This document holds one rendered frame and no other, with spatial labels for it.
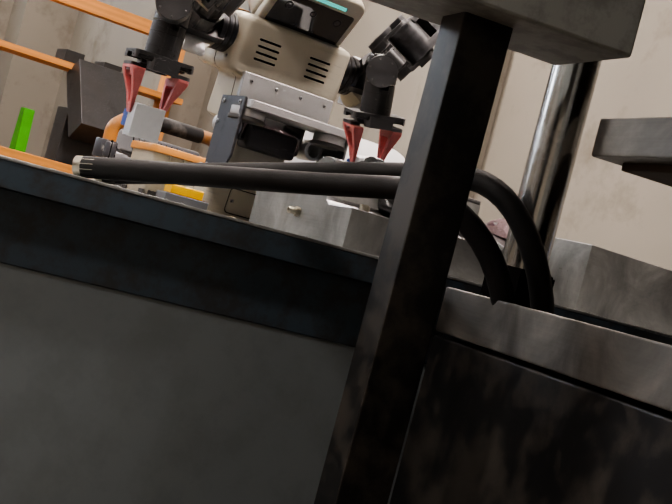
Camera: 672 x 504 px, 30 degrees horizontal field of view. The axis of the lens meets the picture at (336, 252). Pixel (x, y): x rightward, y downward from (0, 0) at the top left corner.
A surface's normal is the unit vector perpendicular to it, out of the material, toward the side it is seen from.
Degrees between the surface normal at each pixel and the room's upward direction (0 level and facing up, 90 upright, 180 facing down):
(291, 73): 98
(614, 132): 90
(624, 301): 90
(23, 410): 90
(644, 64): 90
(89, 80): 54
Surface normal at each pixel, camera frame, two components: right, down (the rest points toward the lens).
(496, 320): -0.91, -0.24
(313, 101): 0.53, 0.14
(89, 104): 0.61, -0.44
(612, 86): -0.81, -0.22
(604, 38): 0.34, 0.08
